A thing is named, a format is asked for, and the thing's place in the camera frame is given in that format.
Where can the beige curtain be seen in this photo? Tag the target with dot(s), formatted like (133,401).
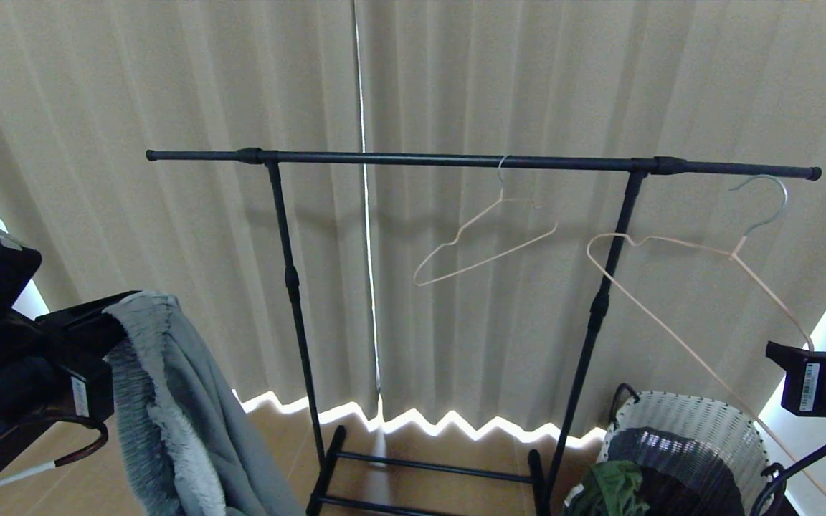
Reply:
(169,107)

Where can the pink clothes hanger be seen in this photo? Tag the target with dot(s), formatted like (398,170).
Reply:
(485,259)
(785,201)

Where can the white laundry basket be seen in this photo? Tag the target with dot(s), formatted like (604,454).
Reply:
(692,416)

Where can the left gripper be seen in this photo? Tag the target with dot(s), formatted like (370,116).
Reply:
(19,387)

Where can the green printed shirt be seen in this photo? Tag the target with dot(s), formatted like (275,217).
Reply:
(610,491)

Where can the grey shorts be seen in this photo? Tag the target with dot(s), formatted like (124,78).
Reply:
(191,401)

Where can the black clothes rack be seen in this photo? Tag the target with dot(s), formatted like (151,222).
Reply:
(456,160)

